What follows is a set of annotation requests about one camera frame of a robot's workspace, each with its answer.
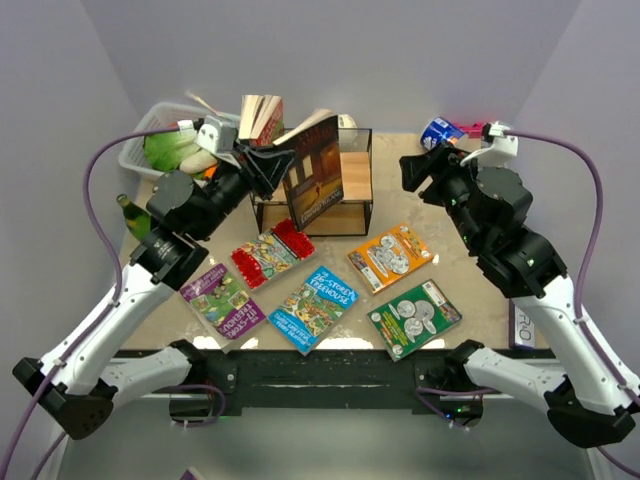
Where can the red back cover book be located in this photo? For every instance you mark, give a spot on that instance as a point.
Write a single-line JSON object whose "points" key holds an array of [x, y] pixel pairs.
{"points": [[269, 123]]}

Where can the white toy radish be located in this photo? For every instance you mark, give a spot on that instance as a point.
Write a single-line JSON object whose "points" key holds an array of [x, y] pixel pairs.
{"points": [[198, 162]]}

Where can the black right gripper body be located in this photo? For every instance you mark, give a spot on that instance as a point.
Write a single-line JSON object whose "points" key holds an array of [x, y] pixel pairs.
{"points": [[451, 186]]}

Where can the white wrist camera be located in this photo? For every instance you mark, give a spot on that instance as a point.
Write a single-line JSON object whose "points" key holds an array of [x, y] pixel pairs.
{"points": [[217, 135], [498, 147]]}

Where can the dark brown cover book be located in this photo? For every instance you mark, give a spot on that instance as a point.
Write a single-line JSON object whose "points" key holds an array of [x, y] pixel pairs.
{"points": [[313, 183]]}

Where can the green glass bottle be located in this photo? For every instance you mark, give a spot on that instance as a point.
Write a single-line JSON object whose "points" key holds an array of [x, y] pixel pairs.
{"points": [[137, 220]]}

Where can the blue 26-storey treehouse book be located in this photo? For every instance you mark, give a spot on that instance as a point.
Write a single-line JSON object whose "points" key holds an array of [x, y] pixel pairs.
{"points": [[313, 309]]}

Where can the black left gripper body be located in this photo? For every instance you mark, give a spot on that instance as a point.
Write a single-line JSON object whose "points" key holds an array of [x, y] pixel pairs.
{"points": [[227, 189]]}

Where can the white plastic basket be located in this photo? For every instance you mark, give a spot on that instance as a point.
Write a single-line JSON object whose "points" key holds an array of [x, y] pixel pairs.
{"points": [[166, 117]]}

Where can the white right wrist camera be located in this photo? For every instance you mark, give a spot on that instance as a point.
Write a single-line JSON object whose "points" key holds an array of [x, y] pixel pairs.
{"points": [[498, 147]]}

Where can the black front frame bar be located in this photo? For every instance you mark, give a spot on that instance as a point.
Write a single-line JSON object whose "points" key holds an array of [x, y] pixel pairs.
{"points": [[323, 379]]}

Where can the green back cover book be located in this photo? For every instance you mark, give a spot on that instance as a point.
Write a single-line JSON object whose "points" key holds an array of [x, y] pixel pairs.
{"points": [[411, 320]]}

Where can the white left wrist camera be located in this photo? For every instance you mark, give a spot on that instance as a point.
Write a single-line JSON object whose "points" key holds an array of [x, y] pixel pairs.
{"points": [[217, 135]]}

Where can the orange back cover book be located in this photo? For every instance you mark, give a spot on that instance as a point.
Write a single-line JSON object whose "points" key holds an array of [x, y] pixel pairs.
{"points": [[390, 257]]}

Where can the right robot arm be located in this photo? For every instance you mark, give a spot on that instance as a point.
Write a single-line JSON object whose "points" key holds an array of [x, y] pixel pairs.
{"points": [[592, 400]]}

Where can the toy cabbage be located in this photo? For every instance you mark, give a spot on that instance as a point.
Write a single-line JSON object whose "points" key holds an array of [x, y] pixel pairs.
{"points": [[165, 151]]}

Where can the black floral cover book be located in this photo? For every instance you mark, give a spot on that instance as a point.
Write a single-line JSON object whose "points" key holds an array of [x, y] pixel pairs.
{"points": [[251, 105]]}

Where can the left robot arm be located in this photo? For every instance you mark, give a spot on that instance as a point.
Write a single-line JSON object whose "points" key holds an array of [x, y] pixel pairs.
{"points": [[75, 382]]}

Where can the red treehouse book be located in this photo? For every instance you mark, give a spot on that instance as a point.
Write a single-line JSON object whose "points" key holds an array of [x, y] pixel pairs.
{"points": [[272, 253]]}

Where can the pink box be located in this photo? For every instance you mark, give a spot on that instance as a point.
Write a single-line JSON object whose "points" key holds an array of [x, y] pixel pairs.
{"points": [[477, 130]]}

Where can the purple 117-storey treehouse book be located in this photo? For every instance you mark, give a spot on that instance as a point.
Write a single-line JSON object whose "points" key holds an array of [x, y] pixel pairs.
{"points": [[224, 307]]}

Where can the wood and wire shelf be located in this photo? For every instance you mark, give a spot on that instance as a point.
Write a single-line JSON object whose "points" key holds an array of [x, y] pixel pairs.
{"points": [[351, 216]]}

